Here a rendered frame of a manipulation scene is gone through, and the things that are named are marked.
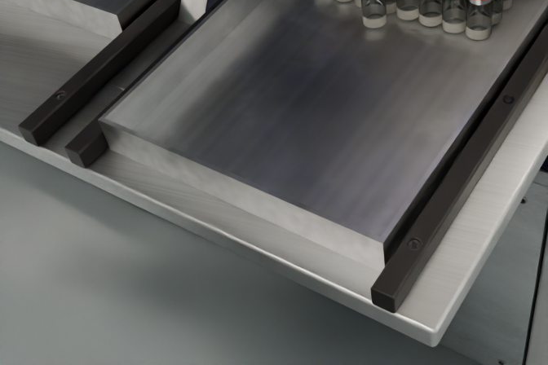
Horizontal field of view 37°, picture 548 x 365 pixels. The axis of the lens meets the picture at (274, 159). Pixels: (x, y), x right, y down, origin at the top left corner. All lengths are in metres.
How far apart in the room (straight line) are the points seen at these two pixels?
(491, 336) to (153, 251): 0.75
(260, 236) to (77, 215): 1.31
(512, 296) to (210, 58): 0.65
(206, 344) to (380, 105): 1.00
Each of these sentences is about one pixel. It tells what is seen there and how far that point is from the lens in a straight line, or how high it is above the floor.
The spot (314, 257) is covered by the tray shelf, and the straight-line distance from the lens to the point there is 0.58.
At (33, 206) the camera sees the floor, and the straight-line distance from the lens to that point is 1.95.
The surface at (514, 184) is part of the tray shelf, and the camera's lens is 0.62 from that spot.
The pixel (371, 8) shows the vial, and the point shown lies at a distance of 0.73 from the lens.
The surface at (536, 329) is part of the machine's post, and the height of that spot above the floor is 0.27.
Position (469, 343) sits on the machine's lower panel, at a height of 0.14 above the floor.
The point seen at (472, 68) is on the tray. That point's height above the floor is 0.88.
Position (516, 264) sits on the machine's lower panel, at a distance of 1.16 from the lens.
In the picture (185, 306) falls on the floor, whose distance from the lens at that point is 1.65.
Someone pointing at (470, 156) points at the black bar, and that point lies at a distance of 0.61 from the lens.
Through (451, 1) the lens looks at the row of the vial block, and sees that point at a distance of 0.72.
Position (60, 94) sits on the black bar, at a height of 0.90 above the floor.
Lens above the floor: 1.35
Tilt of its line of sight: 47 degrees down
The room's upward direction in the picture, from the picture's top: 12 degrees counter-clockwise
